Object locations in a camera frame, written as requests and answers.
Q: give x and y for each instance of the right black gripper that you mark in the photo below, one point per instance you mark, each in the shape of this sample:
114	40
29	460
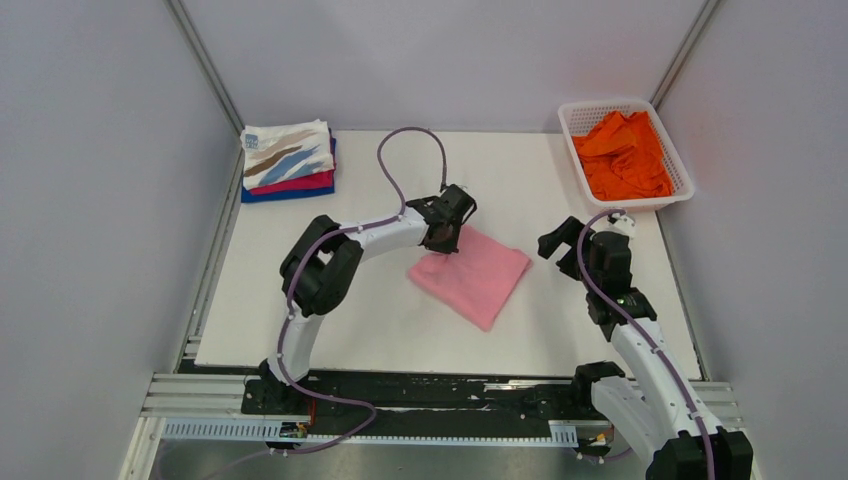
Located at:
567	233

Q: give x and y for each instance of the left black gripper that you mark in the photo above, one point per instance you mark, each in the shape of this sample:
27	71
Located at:
445	247

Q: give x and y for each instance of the pink t shirt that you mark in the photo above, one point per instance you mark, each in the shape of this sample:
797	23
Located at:
477	281

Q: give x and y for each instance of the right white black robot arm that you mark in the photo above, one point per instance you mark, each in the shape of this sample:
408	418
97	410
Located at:
649	402

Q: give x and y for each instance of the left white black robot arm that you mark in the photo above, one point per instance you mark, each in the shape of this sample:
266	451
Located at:
320	268

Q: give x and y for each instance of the orange t shirt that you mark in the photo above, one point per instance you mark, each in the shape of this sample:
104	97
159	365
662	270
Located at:
622	159

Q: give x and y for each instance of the white plastic basket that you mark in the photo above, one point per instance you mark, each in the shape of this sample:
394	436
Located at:
578	118

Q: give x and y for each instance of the white patterned folded shirt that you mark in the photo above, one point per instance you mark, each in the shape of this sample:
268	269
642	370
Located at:
277	154

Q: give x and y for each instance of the blue folded shirt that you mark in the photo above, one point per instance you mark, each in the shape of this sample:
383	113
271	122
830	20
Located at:
247	198

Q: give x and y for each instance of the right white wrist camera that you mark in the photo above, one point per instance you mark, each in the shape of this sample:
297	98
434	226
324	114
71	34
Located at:
622	224

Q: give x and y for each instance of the white slotted cable duct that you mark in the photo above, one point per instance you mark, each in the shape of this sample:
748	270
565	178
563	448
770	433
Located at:
555	435

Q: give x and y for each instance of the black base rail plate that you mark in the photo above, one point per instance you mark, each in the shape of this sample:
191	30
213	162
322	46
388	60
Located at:
425	403

